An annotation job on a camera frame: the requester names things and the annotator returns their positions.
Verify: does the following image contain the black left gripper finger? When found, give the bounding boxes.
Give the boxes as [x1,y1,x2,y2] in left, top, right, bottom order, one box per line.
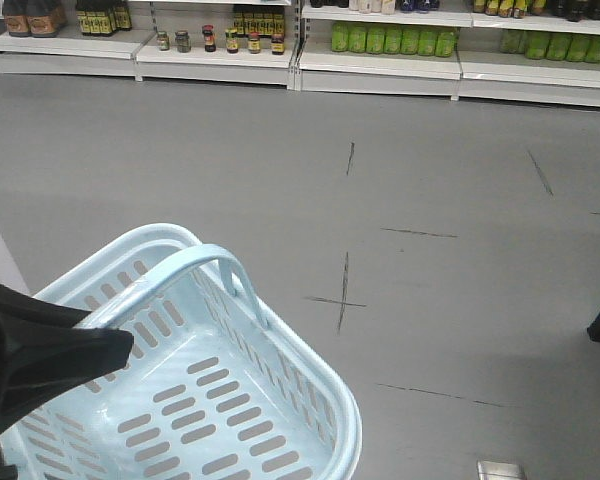
[0,284,90,328]
[0,327,134,434]

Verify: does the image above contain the light blue plastic basket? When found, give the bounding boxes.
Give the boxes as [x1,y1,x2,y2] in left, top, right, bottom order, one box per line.
[0,223,362,479]

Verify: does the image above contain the green-lid sauce jar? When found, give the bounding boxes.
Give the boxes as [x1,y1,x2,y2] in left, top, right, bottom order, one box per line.
[156,31,170,51]

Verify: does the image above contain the dark pickle jar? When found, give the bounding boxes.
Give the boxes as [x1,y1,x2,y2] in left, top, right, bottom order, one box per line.
[174,30,191,53]

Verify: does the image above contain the red-lid dark sauce jar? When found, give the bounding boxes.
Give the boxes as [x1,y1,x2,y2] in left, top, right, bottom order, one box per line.
[202,24,217,53]

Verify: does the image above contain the yellow-label sauce jar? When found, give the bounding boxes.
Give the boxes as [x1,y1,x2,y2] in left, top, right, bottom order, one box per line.
[225,28,239,54]

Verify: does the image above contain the white supermarket shelf unit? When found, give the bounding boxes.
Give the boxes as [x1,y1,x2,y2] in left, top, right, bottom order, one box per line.
[0,1,600,108]

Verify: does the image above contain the metal floor socket plate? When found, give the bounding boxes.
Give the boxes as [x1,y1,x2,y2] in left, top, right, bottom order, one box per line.
[477,460,527,480]

